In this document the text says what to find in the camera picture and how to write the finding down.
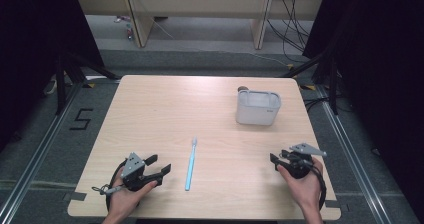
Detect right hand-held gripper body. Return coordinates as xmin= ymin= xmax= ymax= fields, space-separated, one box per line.
xmin=279 ymin=142 xmax=328 ymax=180

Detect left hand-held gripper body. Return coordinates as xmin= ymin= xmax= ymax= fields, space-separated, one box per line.
xmin=119 ymin=152 xmax=164 ymax=193

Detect light blue toothbrush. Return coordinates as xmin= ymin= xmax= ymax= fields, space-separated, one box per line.
xmin=184 ymin=136 xmax=199 ymax=192

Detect white plastic cup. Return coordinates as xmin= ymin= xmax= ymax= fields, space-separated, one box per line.
xmin=235 ymin=89 xmax=282 ymax=127

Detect person's right hand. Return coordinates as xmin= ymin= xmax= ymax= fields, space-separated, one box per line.
xmin=276 ymin=157 xmax=325 ymax=215

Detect person's left hand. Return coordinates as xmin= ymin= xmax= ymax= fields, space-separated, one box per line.
xmin=105 ymin=167 xmax=159 ymax=219

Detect black tape strip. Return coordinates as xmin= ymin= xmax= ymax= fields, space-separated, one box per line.
xmin=323 ymin=199 xmax=350 ymax=213
xmin=65 ymin=191 xmax=88 ymax=202

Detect black metal stand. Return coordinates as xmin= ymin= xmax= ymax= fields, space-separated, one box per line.
xmin=281 ymin=48 xmax=340 ymax=116
xmin=54 ymin=48 xmax=122 ymax=116

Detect dark curtain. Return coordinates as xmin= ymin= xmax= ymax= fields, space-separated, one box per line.
xmin=0 ymin=0 xmax=105 ymax=153
xmin=301 ymin=0 xmax=424 ymax=215

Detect small colourful floor items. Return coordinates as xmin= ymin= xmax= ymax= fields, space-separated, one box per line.
xmin=113 ymin=15 xmax=135 ymax=41

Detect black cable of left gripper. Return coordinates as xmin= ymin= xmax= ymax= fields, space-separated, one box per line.
xmin=105 ymin=159 xmax=129 ymax=215

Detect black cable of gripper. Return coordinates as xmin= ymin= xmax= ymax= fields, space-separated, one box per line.
xmin=308 ymin=158 xmax=328 ymax=212
xmin=105 ymin=159 xmax=129 ymax=215

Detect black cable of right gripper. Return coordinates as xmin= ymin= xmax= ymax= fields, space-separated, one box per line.
xmin=308 ymin=158 xmax=328 ymax=212

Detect grey cable plug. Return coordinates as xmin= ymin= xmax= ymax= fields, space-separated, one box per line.
xmin=91 ymin=184 xmax=125 ymax=196

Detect aluminium floor rail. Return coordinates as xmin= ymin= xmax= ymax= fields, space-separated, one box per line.
xmin=314 ymin=83 xmax=396 ymax=224
xmin=0 ymin=81 xmax=85 ymax=224

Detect bundle of black cables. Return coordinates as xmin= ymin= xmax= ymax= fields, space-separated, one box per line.
xmin=266 ymin=0 xmax=315 ymax=64

